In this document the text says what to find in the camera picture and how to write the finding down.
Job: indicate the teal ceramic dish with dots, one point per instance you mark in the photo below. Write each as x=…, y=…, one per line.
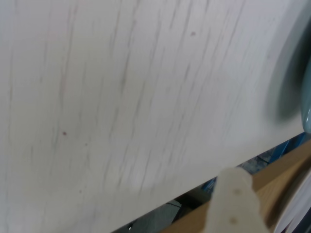
x=306, y=97

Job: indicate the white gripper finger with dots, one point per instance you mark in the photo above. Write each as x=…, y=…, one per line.
x=233, y=206

